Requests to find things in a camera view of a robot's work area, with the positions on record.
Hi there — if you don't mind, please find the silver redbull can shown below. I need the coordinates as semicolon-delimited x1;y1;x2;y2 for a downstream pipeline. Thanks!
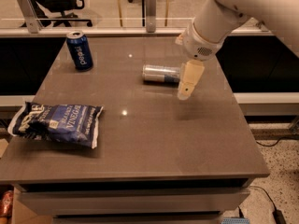
142;64;180;83

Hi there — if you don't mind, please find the black floor cable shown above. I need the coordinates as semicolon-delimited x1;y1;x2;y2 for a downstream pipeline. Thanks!
249;135;299;224

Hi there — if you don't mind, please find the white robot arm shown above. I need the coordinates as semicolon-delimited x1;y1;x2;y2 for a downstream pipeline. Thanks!
176;0;299;100

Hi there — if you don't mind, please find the grey drawer cabinet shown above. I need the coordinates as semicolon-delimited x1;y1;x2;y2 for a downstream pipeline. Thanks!
12;178;251;224

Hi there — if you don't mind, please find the centre metal glass bracket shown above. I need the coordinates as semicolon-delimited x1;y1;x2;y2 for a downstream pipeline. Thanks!
145;0;156;33

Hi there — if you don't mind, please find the blue pepsi can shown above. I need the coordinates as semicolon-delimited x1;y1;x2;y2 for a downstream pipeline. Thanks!
66;31;93;71

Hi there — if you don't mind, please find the orange snack bag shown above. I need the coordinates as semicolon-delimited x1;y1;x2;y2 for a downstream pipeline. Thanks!
0;190;14;217

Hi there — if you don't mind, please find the black office chair left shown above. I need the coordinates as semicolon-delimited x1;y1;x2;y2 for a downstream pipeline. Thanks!
30;0;93;27

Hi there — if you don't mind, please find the blue vinegar chips bag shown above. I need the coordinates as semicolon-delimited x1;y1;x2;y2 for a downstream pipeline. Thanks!
7;102;103;148

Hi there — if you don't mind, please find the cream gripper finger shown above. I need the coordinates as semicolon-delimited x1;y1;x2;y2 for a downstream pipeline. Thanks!
178;60;205;100

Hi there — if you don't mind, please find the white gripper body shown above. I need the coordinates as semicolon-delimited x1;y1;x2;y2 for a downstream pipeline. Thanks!
176;19;225;61

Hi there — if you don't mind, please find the cardboard box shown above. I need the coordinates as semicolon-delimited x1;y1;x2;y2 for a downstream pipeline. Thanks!
12;189;52;224

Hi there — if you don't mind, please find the left metal glass bracket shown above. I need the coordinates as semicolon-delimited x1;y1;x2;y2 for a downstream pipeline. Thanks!
17;0;42;34

